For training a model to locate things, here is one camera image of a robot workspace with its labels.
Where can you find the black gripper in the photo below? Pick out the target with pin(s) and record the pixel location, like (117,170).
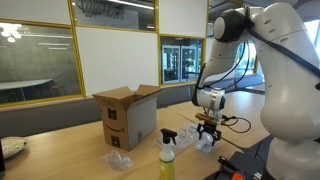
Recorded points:
(209,127)

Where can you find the clear single air pillow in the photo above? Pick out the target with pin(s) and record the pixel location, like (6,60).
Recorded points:
(205,146)

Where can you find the clear printed air pillow strip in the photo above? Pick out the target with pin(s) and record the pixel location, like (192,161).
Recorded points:
(183,135)

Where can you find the white spray bottle black trigger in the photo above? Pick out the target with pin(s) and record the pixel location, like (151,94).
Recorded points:
(166,160)

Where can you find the small clear plastic bag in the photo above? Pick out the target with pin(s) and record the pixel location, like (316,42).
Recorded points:
(118,160)

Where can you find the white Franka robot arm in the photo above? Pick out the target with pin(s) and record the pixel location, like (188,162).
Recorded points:
(290,83)

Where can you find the brown cardboard shipping box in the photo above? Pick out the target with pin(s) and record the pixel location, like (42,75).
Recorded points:
(128,123)

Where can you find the black orange clamp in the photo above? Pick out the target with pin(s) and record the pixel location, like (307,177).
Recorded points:
(228,163)

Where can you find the yellow framed window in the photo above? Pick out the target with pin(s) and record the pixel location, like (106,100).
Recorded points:
(33,60)
(181,60)

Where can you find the dark stool behind glass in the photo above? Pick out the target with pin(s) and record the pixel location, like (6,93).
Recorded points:
(57,89)

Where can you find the grey bench sofa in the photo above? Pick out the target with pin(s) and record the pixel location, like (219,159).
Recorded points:
(50,116)

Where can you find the white table behind glass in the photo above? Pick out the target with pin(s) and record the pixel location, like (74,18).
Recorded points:
(23,83)

